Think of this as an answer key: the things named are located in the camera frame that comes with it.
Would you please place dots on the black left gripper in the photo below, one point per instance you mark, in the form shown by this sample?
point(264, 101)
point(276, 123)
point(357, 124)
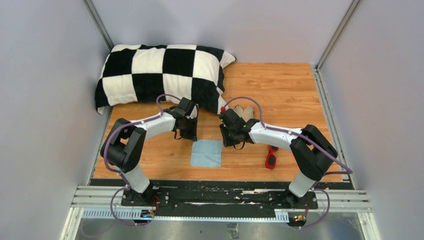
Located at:
point(192, 135)

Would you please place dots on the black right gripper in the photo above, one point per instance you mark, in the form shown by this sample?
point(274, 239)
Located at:
point(227, 141)

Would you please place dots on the beige plaid glasses case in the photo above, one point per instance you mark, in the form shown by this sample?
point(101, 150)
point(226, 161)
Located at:
point(246, 113)

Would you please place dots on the light blue cleaning cloth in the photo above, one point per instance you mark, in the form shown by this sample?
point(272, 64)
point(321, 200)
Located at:
point(206, 153)

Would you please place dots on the red sunglasses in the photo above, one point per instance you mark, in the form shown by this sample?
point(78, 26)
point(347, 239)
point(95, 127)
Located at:
point(271, 159)

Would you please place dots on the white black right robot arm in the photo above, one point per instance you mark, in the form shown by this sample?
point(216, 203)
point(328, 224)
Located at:
point(313, 153)

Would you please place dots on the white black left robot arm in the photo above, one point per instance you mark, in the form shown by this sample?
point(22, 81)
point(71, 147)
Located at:
point(122, 149)

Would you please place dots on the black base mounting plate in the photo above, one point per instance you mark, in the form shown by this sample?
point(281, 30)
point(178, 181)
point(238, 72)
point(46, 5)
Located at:
point(217, 199)

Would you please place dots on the black and white checkered pillow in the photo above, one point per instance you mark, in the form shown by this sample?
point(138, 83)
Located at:
point(165, 73)

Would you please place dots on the aluminium rail frame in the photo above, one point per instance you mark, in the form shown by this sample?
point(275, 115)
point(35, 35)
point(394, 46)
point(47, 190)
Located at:
point(107, 202)

